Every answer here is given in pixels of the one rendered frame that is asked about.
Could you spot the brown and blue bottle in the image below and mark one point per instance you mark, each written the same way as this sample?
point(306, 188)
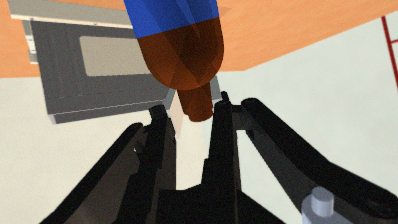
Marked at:
point(183, 48)

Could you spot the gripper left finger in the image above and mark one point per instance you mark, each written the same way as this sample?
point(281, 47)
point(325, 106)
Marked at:
point(109, 193)

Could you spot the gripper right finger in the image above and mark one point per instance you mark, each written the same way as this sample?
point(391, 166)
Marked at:
point(329, 194)

